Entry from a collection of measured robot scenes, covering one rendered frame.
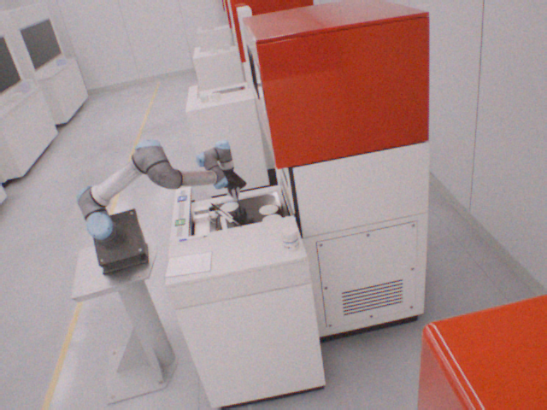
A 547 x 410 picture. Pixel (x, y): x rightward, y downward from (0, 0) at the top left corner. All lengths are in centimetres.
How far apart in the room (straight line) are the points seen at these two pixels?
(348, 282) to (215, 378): 88
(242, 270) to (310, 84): 85
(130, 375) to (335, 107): 202
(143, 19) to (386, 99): 841
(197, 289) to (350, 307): 104
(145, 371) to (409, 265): 172
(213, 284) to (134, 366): 122
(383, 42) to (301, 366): 160
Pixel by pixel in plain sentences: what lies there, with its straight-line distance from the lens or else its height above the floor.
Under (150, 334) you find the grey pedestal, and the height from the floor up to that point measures 32.
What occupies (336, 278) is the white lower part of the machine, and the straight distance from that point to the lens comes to 250.
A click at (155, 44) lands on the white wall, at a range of 1018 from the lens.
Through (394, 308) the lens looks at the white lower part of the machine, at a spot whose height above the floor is 18.
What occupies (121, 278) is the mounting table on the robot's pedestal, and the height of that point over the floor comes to 82.
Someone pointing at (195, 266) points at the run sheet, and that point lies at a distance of 202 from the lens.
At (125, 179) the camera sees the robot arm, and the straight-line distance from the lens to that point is 216.
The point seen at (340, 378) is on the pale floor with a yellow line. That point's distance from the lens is 269.
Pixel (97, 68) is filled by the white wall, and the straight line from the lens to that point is 1049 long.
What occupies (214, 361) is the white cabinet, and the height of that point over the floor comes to 44.
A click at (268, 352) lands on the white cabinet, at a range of 229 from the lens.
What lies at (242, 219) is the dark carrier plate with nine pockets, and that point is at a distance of 239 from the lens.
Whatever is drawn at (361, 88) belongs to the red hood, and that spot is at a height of 154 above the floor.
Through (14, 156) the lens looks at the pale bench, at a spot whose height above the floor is 37.
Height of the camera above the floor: 214
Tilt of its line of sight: 30 degrees down
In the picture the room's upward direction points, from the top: 10 degrees counter-clockwise
